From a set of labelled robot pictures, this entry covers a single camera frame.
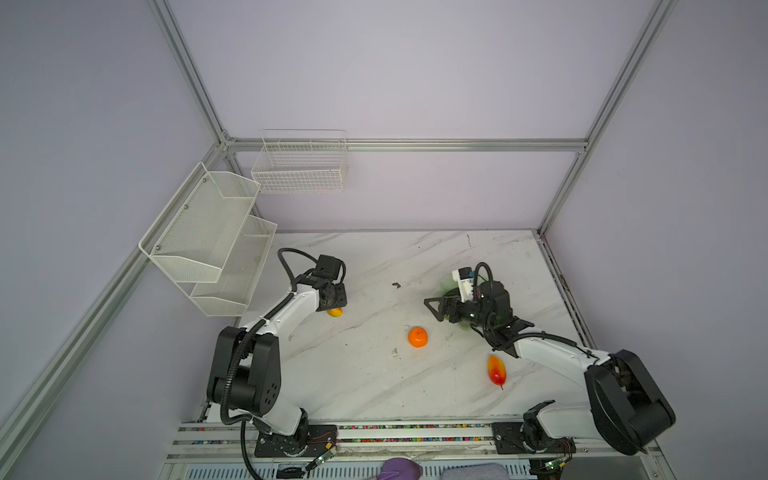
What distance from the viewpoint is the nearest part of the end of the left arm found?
649mm

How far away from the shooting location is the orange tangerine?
90 centimetres

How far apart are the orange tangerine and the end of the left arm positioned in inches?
9.5
